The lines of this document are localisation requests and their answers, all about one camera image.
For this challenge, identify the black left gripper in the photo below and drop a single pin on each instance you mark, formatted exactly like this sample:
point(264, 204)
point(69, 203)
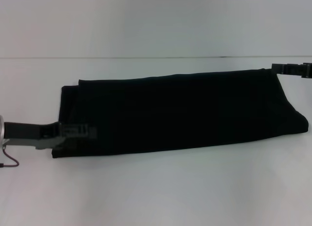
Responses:
point(22, 131)

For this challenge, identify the black t-shirt with FREE print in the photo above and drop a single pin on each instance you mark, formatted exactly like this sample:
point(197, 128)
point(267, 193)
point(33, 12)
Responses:
point(182, 109)

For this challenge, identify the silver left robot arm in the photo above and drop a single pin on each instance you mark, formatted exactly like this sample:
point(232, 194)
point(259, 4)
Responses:
point(1, 128)

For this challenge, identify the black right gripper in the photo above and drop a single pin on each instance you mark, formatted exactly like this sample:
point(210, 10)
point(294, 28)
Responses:
point(307, 70)

